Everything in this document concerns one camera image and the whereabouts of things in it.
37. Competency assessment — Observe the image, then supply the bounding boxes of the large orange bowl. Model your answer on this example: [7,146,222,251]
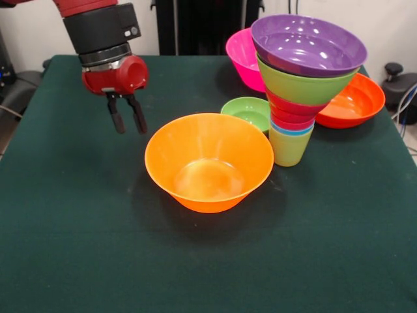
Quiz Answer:
[144,113,274,214]

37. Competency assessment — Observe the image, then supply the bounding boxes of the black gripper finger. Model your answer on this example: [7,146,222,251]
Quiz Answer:
[126,94,149,135]
[106,93,127,135]

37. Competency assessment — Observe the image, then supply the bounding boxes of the small green bowl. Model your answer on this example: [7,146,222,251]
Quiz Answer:
[220,97,272,134]

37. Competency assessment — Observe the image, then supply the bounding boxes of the yellow cup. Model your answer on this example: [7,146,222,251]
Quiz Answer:
[268,126,315,168]

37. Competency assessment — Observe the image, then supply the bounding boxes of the blue cup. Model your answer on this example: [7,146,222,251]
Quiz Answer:
[269,119,315,136]

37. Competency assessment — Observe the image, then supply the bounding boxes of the black equipment with knob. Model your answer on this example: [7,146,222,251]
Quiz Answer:
[381,62,417,113]

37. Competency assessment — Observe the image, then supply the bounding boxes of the red-orange bowl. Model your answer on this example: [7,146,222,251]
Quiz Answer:
[315,72,386,129]

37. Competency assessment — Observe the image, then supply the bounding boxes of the pink bowl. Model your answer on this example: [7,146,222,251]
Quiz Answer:
[225,27,266,93]

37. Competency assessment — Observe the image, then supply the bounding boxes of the grey cable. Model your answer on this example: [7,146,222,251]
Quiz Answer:
[0,104,23,120]

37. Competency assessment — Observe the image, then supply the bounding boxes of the white cable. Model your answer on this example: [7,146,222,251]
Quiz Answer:
[391,83,417,121]

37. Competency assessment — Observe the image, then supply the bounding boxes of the red cup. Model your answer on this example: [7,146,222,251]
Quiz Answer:
[270,113,316,131]

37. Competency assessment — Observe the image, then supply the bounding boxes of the purple bowl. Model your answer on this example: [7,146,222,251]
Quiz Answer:
[251,14,368,78]

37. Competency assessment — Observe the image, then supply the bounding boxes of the large green bowl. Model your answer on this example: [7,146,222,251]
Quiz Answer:
[256,52,361,106]

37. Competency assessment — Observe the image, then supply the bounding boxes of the black electronics box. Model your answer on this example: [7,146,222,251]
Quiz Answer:
[0,27,17,97]

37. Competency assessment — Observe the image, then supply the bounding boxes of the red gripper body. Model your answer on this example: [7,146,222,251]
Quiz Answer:
[81,54,150,97]

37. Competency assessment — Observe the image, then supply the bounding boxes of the small red bowl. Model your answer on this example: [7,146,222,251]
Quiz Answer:
[266,87,328,124]

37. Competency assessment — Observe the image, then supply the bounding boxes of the dark green tablecloth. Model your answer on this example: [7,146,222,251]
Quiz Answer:
[0,54,417,313]

